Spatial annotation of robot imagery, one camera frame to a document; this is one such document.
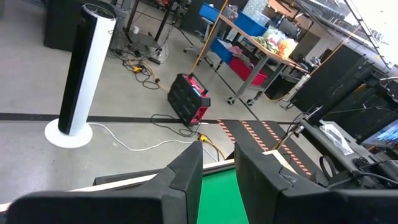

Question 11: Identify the tablet screen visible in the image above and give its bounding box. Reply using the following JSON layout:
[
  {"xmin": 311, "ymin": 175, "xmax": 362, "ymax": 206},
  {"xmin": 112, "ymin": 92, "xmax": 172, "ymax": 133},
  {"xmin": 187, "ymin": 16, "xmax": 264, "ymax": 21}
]
[{"xmin": 362, "ymin": 119, "xmax": 398, "ymax": 149}]

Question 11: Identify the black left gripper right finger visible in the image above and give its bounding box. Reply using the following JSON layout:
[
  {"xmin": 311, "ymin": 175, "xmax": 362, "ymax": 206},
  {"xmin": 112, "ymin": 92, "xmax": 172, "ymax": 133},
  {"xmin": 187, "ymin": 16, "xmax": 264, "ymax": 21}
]
[{"xmin": 234, "ymin": 142, "xmax": 398, "ymax": 224}]

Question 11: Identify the red black power station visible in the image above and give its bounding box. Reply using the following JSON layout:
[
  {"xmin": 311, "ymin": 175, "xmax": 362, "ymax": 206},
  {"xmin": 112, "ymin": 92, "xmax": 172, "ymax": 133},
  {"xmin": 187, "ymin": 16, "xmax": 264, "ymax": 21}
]
[{"xmin": 167, "ymin": 73, "xmax": 211, "ymax": 126}]

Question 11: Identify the white floor cable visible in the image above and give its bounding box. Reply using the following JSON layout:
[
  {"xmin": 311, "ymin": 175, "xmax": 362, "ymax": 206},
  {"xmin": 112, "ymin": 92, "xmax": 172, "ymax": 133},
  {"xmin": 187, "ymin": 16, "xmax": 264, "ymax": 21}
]
[{"xmin": 88, "ymin": 121, "xmax": 218, "ymax": 162}]

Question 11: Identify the white black tower fan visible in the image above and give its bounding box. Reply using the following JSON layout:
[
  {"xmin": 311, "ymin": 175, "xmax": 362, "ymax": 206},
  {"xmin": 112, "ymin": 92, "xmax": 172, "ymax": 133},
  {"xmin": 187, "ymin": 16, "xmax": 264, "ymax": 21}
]
[{"xmin": 44, "ymin": 2, "xmax": 117, "ymax": 149}]

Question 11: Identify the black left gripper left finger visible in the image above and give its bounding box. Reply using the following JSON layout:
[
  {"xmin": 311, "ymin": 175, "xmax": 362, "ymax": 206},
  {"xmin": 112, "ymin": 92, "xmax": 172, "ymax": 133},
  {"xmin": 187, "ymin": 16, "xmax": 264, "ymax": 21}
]
[{"xmin": 5, "ymin": 140, "xmax": 204, "ymax": 224}]

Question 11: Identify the red storage tote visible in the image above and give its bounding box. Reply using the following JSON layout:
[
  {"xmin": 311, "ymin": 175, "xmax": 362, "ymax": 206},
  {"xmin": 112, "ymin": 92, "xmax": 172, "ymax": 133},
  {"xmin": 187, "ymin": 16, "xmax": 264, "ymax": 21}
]
[{"xmin": 228, "ymin": 57, "xmax": 269, "ymax": 86}]

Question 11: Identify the grey desk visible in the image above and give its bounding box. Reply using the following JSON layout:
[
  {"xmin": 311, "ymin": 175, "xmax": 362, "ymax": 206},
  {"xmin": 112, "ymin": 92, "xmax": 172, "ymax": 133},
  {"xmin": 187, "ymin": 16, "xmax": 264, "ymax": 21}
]
[{"xmin": 300, "ymin": 119, "xmax": 398, "ymax": 190}]

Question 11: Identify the black cabinet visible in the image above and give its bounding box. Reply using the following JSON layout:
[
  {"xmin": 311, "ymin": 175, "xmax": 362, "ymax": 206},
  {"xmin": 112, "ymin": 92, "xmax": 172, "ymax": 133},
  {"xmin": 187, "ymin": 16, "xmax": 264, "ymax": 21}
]
[{"xmin": 43, "ymin": 0, "xmax": 94, "ymax": 52}]

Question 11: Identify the yellow extension cable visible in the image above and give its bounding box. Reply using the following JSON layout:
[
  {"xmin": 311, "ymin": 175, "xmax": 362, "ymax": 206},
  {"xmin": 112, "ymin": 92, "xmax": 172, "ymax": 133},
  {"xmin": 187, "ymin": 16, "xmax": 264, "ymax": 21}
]
[{"xmin": 198, "ymin": 133, "xmax": 227, "ymax": 161}]

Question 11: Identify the blue storage tote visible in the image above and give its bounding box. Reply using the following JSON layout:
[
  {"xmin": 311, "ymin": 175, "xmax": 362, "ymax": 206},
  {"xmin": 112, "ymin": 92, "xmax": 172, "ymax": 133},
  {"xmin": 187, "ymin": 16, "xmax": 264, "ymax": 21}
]
[
  {"xmin": 210, "ymin": 37, "xmax": 234, "ymax": 64},
  {"xmin": 233, "ymin": 11, "xmax": 269, "ymax": 37},
  {"xmin": 198, "ymin": 2, "xmax": 225, "ymax": 23}
]

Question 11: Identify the black cable yellow plug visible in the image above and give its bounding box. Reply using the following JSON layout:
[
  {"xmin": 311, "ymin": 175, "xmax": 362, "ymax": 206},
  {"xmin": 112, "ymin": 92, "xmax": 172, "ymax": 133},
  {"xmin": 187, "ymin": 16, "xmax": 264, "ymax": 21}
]
[{"xmin": 108, "ymin": 49, "xmax": 162, "ymax": 91}]

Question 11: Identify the black cable coil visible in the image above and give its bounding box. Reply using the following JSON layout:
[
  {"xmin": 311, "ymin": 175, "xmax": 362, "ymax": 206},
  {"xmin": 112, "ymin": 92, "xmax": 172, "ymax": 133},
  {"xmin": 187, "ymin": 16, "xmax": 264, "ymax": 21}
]
[{"xmin": 319, "ymin": 154, "xmax": 336, "ymax": 181}]

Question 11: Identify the colourful bag pile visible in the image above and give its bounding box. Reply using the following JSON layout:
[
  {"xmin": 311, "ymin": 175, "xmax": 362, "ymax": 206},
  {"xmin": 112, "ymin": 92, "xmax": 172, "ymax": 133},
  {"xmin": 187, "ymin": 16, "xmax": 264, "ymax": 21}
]
[{"xmin": 253, "ymin": 26, "xmax": 299, "ymax": 60}]

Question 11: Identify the black partition panel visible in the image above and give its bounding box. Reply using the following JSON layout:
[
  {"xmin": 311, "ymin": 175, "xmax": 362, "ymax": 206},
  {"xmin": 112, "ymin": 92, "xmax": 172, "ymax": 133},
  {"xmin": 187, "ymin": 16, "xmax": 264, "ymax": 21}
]
[{"xmin": 290, "ymin": 46, "xmax": 366, "ymax": 113}]

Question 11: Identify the wooden workbench on casters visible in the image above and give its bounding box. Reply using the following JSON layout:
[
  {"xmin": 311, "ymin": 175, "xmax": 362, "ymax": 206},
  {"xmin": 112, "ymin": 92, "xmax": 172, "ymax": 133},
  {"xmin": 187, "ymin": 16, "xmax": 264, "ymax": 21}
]
[{"xmin": 183, "ymin": 14, "xmax": 310, "ymax": 106}]

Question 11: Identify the black floor cable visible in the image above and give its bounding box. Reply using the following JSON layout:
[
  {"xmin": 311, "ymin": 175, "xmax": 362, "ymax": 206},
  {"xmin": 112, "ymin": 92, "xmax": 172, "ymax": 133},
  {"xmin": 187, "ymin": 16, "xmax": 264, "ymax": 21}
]
[{"xmin": 150, "ymin": 113, "xmax": 201, "ymax": 138}]

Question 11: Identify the yellow hanging cord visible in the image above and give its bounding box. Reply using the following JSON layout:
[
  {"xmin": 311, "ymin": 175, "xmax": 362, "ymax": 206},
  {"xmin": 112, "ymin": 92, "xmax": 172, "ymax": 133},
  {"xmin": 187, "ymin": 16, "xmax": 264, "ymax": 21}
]
[{"xmin": 190, "ymin": 0, "xmax": 229, "ymax": 75}]

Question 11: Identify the clear plastic bag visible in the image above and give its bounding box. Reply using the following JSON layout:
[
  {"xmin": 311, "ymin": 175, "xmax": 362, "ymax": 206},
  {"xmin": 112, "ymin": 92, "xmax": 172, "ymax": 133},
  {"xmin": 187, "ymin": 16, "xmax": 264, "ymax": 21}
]
[{"xmin": 320, "ymin": 123, "xmax": 355, "ymax": 156}]

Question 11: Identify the black orange-striped floor mat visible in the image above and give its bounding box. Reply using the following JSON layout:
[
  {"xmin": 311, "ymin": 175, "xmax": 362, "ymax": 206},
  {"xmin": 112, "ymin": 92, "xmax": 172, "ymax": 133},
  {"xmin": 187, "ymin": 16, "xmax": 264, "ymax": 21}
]
[{"xmin": 217, "ymin": 119, "xmax": 315, "ymax": 184}]

